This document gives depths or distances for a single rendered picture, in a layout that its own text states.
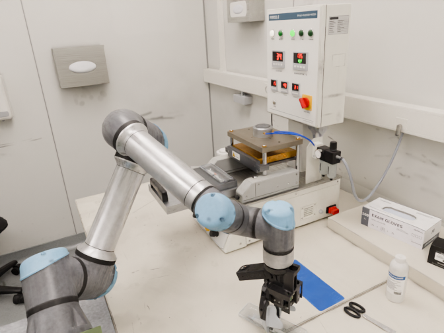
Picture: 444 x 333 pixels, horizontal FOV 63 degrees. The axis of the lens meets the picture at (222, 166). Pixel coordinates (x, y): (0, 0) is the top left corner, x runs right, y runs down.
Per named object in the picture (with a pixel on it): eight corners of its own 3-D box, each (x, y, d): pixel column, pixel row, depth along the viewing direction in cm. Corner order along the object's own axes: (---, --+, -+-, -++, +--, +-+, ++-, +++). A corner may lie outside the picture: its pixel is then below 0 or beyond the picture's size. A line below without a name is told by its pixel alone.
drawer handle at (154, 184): (155, 185, 136) (154, 176, 135) (168, 201, 124) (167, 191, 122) (150, 187, 136) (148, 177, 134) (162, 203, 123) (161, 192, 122)
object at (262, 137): (275, 141, 163) (275, 113, 158) (322, 161, 137) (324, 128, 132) (228, 151, 153) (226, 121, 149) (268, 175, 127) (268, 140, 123)
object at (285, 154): (266, 146, 158) (266, 125, 154) (298, 160, 139) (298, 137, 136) (232, 153, 151) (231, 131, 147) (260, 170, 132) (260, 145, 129)
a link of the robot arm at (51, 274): (12, 318, 83) (4, 262, 89) (57, 310, 95) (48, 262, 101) (51, 297, 81) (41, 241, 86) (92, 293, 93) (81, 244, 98)
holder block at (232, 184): (213, 169, 149) (213, 163, 148) (237, 186, 132) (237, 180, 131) (176, 178, 142) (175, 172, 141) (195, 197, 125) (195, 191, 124)
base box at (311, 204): (289, 186, 180) (289, 154, 174) (343, 219, 149) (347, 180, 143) (190, 215, 159) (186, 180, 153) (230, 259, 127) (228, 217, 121)
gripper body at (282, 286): (289, 317, 87) (289, 277, 83) (258, 302, 92) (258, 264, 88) (302, 298, 93) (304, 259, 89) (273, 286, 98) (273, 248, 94)
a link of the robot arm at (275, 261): (256, 249, 86) (273, 233, 92) (257, 264, 88) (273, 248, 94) (285, 259, 82) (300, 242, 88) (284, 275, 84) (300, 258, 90)
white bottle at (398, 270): (390, 289, 109) (396, 249, 104) (407, 297, 106) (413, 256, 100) (382, 297, 106) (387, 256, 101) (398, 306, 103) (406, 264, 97)
